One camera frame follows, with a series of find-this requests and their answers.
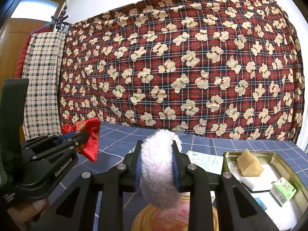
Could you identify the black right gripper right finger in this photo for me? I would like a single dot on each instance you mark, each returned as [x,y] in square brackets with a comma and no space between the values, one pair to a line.
[236,208]

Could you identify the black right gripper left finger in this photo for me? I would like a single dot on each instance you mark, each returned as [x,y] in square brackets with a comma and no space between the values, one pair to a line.
[75,208]

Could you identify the red gold satin pouch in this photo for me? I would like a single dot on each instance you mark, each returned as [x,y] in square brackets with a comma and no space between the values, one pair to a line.
[86,136]

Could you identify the fluffy white pink plush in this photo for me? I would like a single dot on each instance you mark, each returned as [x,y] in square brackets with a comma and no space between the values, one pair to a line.
[157,177]

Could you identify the teal cloth piece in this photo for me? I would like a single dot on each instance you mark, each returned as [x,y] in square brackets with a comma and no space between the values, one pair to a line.
[261,204]

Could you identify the white foam block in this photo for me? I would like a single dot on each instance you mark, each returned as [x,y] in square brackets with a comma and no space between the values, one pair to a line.
[262,183]

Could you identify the gold metal tin box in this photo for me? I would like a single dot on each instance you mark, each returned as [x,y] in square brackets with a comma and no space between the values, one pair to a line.
[285,217]

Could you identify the yellow sponge wedge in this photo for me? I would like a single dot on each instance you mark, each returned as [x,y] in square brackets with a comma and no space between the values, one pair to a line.
[249,165]

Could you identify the green small tissue packet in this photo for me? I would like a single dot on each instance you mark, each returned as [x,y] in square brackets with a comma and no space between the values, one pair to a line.
[282,191]

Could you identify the tissue pack with blue dots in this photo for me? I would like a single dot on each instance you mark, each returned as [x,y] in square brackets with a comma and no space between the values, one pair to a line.
[210,163]

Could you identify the round gold pink tin lid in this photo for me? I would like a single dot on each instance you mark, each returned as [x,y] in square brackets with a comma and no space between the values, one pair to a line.
[151,218]

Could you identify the red quilted cloth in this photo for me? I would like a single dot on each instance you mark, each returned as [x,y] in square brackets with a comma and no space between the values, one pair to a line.
[24,47]

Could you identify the white green plaid cloth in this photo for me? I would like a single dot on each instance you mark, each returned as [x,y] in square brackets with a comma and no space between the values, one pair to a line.
[42,65]

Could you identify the brown wooden door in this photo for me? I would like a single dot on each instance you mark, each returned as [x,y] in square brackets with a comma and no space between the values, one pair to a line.
[28,16]

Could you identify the red plaid bear quilt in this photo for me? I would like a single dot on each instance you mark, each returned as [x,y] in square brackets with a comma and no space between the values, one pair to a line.
[212,68]

